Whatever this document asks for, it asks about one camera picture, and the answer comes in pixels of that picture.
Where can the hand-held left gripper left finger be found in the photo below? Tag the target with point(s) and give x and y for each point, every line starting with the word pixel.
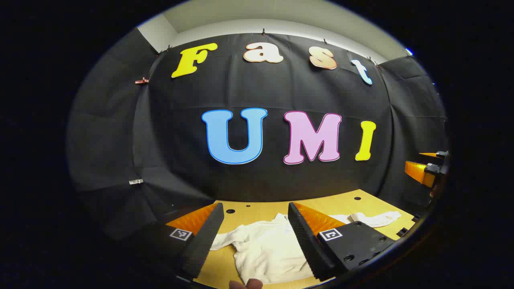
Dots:
pixel 202 245

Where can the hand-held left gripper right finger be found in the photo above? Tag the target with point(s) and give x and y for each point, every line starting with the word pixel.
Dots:
pixel 307 245

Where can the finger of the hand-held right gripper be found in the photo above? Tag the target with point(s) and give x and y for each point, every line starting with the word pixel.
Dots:
pixel 417 171
pixel 433 154

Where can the cream white sweatshirt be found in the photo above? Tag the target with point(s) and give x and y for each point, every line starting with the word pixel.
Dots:
pixel 265 249

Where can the white backdrop clip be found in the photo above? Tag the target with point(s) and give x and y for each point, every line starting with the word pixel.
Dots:
pixel 135 182

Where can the black backdrop cloth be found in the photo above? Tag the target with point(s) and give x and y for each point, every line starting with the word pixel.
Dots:
pixel 241 92

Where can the red backdrop clip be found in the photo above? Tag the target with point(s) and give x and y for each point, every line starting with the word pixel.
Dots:
pixel 141 81

